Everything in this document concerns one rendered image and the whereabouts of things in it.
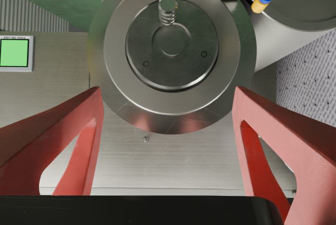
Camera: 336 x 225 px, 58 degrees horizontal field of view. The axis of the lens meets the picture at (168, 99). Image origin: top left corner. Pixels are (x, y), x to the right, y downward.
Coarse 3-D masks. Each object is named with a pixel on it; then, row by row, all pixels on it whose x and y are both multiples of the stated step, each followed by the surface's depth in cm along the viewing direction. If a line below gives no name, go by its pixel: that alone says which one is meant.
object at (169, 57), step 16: (144, 16) 24; (176, 16) 24; (192, 16) 24; (208, 16) 24; (128, 32) 24; (144, 32) 24; (160, 32) 25; (176, 32) 24; (192, 32) 24; (208, 32) 24; (128, 48) 24; (144, 48) 24; (160, 48) 25; (176, 48) 24; (192, 48) 24; (208, 48) 24; (144, 64) 24; (160, 64) 24; (176, 64) 24; (192, 64) 24; (208, 64) 24; (144, 80) 24; (160, 80) 24; (176, 80) 24; (192, 80) 24
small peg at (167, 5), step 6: (162, 0) 22; (168, 0) 22; (174, 0) 22; (162, 6) 22; (168, 6) 22; (174, 6) 22; (162, 12) 22; (168, 12) 22; (174, 12) 22; (162, 18) 23; (168, 18) 23; (174, 18) 23; (168, 24) 24
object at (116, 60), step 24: (144, 0) 26; (192, 0) 26; (216, 0) 26; (120, 24) 25; (216, 24) 25; (120, 48) 25; (120, 72) 25; (216, 72) 25; (144, 96) 25; (168, 96) 25; (192, 96) 25; (216, 96) 25
